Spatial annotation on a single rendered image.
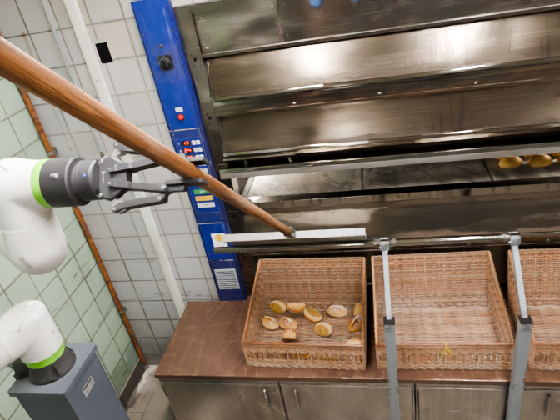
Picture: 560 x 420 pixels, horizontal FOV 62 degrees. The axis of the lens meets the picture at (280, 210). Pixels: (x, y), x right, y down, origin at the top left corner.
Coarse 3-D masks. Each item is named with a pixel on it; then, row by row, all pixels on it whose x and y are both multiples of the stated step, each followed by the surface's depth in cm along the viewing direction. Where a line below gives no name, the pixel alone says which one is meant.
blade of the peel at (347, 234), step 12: (348, 228) 174; (360, 228) 173; (228, 240) 183; (240, 240) 182; (252, 240) 181; (264, 240) 182; (276, 240) 183; (288, 240) 184; (300, 240) 185; (312, 240) 186; (324, 240) 187; (336, 240) 188; (348, 240) 190
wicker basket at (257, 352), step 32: (256, 288) 233; (288, 288) 247; (320, 288) 242; (352, 288) 238; (256, 320) 234; (320, 320) 237; (256, 352) 225; (288, 352) 210; (320, 352) 206; (352, 352) 203
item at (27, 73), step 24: (0, 48) 39; (0, 72) 41; (24, 72) 42; (48, 72) 45; (48, 96) 46; (72, 96) 49; (96, 120) 54; (120, 120) 58; (144, 144) 64; (168, 168) 74; (192, 168) 80; (216, 192) 94; (264, 216) 130
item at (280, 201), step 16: (320, 192) 228; (336, 192) 225; (352, 192) 222; (368, 192) 220; (384, 192) 218; (400, 192) 215; (416, 192) 214; (432, 192) 213; (448, 192) 211; (464, 192) 210; (480, 192) 209; (496, 192) 208; (512, 192) 207
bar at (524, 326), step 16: (368, 240) 188; (384, 240) 187; (400, 240) 185; (416, 240) 184; (432, 240) 182; (448, 240) 181; (464, 240) 180; (480, 240) 179; (496, 240) 178; (512, 240) 176; (384, 256) 187; (512, 256) 177; (384, 272) 185; (384, 320) 180; (528, 320) 168; (528, 336) 170; (512, 368) 183; (512, 384) 185; (512, 400) 189; (512, 416) 194
